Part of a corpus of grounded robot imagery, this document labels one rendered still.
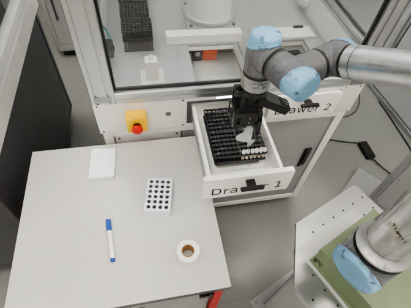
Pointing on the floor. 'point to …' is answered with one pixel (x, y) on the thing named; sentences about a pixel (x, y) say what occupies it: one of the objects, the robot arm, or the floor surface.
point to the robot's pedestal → (292, 301)
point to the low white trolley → (14, 293)
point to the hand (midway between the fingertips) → (249, 138)
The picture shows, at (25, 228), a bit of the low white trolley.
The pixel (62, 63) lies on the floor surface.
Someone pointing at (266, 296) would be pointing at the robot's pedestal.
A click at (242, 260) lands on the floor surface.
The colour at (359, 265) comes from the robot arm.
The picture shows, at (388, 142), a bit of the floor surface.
